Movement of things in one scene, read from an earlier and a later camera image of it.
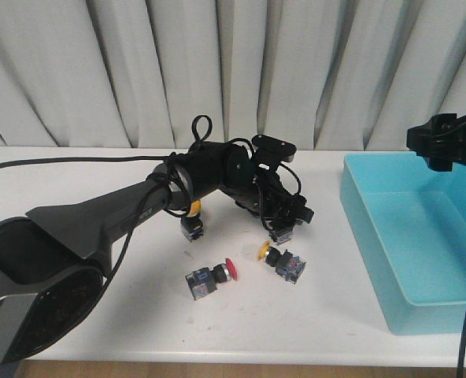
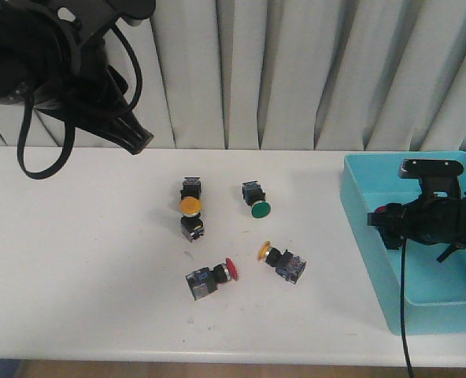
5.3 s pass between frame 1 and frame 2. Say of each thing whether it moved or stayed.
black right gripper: moved
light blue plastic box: stayed
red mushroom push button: moved
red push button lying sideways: stayed
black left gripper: moved
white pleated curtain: stayed
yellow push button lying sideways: stayed
